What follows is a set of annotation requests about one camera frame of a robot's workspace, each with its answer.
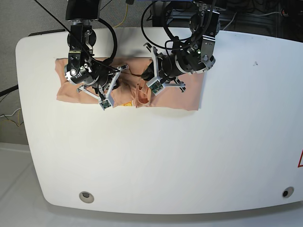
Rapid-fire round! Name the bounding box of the white cable at left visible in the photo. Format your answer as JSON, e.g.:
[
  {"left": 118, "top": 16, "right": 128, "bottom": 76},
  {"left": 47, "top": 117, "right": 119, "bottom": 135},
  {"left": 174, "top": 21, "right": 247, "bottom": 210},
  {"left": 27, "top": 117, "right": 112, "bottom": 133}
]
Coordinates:
[{"left": 0, "top": 107, "right": 22, "bottom": 119}]

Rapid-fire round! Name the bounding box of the aluminium frame rack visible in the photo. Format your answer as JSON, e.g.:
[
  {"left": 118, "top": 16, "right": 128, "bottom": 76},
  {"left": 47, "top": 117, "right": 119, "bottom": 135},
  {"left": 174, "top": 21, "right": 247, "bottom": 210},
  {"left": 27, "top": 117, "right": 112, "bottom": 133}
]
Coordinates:
[{"left": 147, "top": 0, "right": 303, "bottom": 42}]

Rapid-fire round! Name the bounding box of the peach orange T-shirt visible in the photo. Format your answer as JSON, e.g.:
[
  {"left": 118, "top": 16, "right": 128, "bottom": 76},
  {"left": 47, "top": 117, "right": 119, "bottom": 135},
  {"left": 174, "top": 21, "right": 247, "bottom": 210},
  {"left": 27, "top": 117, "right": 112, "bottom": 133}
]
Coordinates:
[{"left": 55, "top": 58, "right": 204, "bottom": 111}]

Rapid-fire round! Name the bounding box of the left table cable grommet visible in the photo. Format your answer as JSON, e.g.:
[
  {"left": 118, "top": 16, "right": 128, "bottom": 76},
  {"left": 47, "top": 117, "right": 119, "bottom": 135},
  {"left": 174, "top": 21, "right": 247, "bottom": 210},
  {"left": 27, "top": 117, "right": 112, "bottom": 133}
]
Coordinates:
[{"left": 79, "top": 192, "right": 94, "bottom": 204}]

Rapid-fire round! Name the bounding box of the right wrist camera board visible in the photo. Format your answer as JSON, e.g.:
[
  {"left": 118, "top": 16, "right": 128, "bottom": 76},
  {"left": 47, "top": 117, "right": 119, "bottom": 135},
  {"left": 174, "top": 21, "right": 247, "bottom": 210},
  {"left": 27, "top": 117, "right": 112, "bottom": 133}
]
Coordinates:
[{"left": 98, "top": 99, "right": 114, "bottom": 110}]

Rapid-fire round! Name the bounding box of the red triangle warning sticker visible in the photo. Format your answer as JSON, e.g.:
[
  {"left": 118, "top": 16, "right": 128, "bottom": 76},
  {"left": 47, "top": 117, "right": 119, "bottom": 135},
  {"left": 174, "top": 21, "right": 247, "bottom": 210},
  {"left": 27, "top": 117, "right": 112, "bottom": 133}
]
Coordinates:
[{"left": 297, "top": 151, "right": 303, "bottom": 167}]

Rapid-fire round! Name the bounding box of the black bar at left edge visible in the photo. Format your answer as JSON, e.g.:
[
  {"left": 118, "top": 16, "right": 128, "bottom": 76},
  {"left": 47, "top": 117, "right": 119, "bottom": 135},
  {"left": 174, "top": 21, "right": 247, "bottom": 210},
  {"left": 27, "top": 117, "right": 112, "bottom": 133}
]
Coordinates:
[{"left": 0, "top": 85, "right": 18, "bottom": 97}]

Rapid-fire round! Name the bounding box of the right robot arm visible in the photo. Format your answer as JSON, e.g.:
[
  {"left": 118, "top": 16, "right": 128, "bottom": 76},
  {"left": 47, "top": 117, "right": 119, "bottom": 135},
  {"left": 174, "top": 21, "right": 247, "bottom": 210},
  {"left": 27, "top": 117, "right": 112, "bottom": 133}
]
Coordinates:
[{"left": 64, "top": 0, "right": 128, "bottom": 108}]

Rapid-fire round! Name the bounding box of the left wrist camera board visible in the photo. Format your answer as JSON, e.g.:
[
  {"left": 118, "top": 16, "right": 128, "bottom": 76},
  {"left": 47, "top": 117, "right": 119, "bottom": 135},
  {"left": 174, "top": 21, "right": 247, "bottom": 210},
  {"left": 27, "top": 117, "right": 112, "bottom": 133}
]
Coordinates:
[{"left": 147, "top": 79, "right": 164, "bottom": 96}]

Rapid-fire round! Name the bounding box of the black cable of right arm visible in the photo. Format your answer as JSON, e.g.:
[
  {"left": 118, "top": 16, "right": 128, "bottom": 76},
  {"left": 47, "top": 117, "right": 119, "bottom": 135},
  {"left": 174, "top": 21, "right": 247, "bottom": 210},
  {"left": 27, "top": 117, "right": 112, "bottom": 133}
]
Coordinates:
[{"left": 94, "top": 17, "right": 118, "bottom": 67}]

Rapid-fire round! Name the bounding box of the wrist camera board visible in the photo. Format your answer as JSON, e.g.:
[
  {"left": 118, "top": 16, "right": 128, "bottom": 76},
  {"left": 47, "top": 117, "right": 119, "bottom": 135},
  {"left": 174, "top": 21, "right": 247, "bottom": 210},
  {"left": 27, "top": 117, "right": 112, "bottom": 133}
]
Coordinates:
[
  {"left": 147, "top": 79, "right": 164, "bottom": 96},
  {"left": 98, "top": 99, "right": 114, "bottom": 110}
]

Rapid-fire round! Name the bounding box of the table cable grommet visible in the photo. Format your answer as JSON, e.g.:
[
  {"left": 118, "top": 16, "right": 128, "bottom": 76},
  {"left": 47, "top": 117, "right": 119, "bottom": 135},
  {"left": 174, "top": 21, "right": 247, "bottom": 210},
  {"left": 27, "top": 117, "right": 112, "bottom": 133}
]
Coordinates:
[
  {"left": 79, "top": 192, "right": 94, "bottom": 204},
  {"left": 282, "top": 186, "right": 294, "bottom": 198}
]

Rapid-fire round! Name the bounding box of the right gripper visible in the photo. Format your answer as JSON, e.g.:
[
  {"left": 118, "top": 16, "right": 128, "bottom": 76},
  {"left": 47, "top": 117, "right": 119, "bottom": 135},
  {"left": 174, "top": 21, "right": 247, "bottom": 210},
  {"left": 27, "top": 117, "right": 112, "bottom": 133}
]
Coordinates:
[{"left": 75, "top": 63, "right": 129, "bottom": 103}]

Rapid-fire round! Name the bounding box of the right table cable grommet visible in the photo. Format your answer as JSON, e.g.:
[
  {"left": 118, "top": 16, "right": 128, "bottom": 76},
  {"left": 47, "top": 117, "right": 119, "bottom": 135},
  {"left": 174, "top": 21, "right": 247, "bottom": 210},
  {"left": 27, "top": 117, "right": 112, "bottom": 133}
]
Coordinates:
[{"left": 282, "top": 186, "right": 294, "bottom": 198}]

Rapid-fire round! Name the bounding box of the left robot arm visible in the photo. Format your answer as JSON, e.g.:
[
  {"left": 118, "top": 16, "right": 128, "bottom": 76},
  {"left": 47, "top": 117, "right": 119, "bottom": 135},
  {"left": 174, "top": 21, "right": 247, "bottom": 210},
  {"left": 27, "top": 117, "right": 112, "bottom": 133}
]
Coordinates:
[{"left": 141, "top": 0, "right": 220, "bottom": 95}]

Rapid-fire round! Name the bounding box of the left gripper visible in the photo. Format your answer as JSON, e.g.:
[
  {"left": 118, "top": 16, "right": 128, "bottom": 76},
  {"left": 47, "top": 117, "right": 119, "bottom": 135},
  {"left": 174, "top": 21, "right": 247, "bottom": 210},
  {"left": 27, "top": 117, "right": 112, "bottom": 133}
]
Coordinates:
[{"left": 141, "top": 43, "right": 186, "bottom": 92}]

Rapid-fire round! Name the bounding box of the yellow cable on floor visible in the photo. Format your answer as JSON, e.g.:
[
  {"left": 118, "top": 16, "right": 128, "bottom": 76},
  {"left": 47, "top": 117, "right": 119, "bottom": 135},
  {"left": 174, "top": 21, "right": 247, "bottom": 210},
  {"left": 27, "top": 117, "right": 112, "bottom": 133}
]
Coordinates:
[{"left": 113, "top": 2, "right": 130, "bottom": 29}]

